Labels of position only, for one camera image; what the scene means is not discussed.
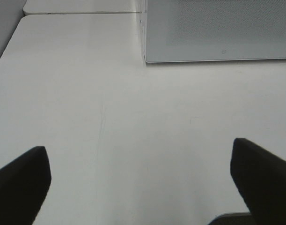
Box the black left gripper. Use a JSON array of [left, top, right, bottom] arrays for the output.
[[209, 138, 286, 225]]

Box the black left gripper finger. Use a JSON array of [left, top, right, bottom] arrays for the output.
[[0, 146, 51, 225]]

